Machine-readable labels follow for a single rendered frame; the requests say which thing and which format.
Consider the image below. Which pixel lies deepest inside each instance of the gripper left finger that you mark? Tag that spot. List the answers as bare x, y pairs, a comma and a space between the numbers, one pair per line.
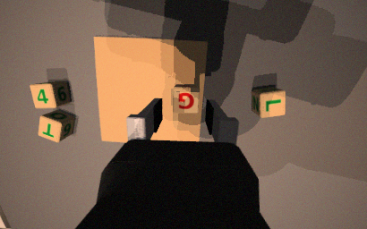
141, 126

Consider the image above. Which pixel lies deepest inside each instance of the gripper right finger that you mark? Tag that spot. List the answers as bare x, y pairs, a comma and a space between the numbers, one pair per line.
222, 128

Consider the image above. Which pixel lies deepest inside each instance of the orange flat mat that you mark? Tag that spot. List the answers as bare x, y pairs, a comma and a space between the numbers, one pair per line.
131, 72

